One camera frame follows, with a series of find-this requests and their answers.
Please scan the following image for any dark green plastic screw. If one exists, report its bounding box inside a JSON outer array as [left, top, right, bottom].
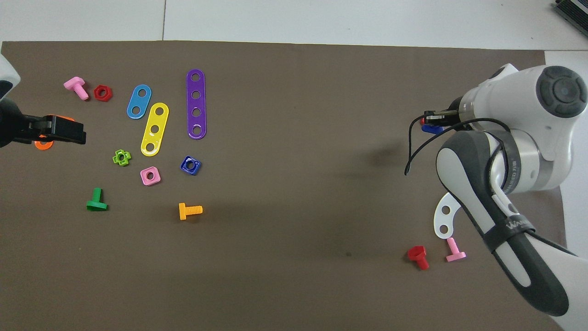
[[86, 188, 108, 212]]

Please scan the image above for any white curved five-hole plate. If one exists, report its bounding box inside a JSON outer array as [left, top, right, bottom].
[[434, 192, 463, 240]]

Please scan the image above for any orange three-hole plastic plate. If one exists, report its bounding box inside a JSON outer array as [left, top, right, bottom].
[[34, 115, 75, 151]]

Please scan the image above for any blue two-hole plastic strip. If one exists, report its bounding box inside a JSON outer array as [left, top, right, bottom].
[[126, 84, 152, 120]]

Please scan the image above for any red plastic screw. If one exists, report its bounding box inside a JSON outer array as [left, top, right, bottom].
[[407, 245, 430, 271]]

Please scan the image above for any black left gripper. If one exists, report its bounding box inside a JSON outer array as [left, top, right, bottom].
[[0, 99, 87, 148]]

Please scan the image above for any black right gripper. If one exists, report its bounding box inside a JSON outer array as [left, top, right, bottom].
[[423, 97, 465, 127]]

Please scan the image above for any yellow three-hole plastic strip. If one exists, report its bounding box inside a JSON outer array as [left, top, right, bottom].
[[140, 102, 170, 157]]

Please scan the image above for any blue square plastic nut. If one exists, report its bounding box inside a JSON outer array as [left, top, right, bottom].
[[180, 156, 202, 176]]

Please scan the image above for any brown table mat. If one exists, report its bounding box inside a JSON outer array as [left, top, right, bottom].
[[0, 40, 568, 331]]

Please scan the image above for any purple four-hole plastic strip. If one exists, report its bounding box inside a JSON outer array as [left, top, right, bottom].
[[186, 69, 207, 140]]

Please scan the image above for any orange plastic screw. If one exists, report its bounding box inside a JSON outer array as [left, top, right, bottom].
[[178, 202, 204, 221]]

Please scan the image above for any pink square plastic nut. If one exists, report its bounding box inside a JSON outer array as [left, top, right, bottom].
[[140, 166, 162, 186]]

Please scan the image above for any dark ribbed metal device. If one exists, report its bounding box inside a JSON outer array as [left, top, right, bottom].
[[554, 0, 588, 26]]

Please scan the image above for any pink plastic screw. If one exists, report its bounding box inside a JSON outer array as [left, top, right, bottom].
[[63, 76, 90, 101], [445, 237, 467, 263]]

